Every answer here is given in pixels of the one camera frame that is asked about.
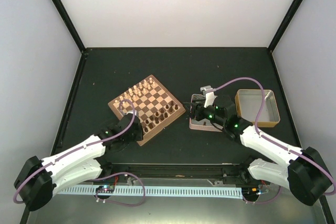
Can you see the black frame post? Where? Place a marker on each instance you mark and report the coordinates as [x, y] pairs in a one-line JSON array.
[[69, 24], [294, 6]]

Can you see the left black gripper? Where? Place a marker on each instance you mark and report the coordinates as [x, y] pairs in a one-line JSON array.
[[139, 136]]

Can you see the black frame post right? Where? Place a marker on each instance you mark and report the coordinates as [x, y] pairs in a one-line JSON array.
[[294, 6]]

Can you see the light blue cable duct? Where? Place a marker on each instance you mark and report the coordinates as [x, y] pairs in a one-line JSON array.
[[154, 191]]

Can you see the pink metal tin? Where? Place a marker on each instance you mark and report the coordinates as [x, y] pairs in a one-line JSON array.
[[198, 125]]

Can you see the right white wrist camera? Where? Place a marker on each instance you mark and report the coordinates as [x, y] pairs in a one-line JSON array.
[[208, 92]]

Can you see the gold metal tin lid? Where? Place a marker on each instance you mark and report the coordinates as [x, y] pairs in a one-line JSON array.
[[248, 103]]

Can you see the white chess pieces group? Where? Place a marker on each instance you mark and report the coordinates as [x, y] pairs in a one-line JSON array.
[[141, 95]]

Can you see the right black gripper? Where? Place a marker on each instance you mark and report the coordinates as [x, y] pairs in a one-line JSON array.
[[199, 116]]

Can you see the black frame post left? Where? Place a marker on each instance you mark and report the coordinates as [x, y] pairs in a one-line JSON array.
[[69, 24]]

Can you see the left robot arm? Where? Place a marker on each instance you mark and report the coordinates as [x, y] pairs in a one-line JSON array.
[[41, 179]]

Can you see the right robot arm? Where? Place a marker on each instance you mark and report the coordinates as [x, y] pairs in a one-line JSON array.
[[302, 171]]

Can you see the wooden chess board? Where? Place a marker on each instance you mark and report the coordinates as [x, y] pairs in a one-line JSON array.
[[163, 97]]

